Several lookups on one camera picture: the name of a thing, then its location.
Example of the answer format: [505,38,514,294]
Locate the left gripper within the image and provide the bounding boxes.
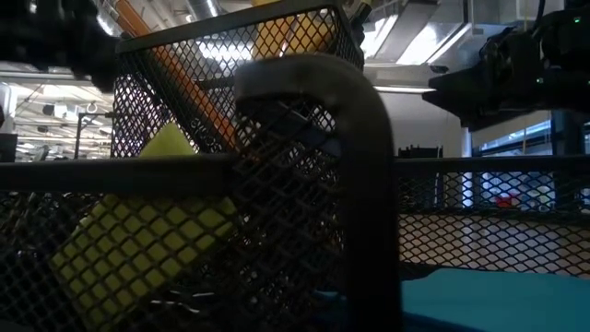
[0,0,122,93]

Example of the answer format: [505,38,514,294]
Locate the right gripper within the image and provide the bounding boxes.
[421,59,554,130]

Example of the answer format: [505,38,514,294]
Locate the orange pencil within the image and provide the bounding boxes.
[113,0,239,148]

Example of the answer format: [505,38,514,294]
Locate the yellow sticky note pad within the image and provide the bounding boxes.
[49,122,239,332]

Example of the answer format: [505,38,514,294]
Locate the black mesh desk organizer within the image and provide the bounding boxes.
[0,0,590,332]

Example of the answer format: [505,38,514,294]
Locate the blue sticky note pad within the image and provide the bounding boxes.
[317,267,590,332]

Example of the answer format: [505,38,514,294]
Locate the black binder clip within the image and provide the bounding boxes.
[149,288,218,314]

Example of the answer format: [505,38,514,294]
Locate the bright window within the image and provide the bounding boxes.
[472,119,554,157]

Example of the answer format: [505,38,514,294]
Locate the fluorescent ceiling light tube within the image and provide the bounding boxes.
[372,85,437,95]

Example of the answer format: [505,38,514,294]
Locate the black storage racks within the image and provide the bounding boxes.
[398,145,444,160]

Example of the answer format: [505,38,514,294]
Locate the dark background box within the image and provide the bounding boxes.
[0,133,18,162]

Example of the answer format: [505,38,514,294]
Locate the black upright post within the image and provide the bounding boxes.
[552,108,585,211]

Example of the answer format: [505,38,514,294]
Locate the round silver duct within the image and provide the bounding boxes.
[186,0,222,19]

